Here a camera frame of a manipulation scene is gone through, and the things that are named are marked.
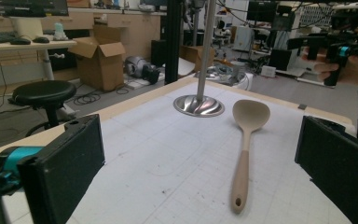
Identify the black vertical post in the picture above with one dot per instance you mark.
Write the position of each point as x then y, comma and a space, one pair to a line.
172, 40

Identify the brown cardboard box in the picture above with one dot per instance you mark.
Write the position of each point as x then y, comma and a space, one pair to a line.
195, 56

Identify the small white figurine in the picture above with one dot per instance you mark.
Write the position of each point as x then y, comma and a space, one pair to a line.
60, 31

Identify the black round stool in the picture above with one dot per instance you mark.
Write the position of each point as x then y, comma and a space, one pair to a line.
45, 93

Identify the black computer mouse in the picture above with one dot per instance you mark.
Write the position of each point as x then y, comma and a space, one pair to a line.
41, 39

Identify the grey and black device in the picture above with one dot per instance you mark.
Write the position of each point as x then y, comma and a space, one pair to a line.
143, 68

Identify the computer monitor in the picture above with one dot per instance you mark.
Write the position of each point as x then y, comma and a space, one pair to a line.
28, 7

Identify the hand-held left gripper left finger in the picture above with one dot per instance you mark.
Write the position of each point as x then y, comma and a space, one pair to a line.
62, 168

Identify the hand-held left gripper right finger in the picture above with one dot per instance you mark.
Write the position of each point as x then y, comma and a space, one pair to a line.
338, 165

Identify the beige silicone spoon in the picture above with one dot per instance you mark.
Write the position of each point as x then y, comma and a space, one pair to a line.
245, 155

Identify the white desk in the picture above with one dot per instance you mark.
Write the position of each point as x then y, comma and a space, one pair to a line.
28, 46

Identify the white grid mat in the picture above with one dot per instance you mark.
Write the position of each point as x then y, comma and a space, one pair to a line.
199, 161

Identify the open cardboard box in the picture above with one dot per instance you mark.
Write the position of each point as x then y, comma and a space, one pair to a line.
101, 62

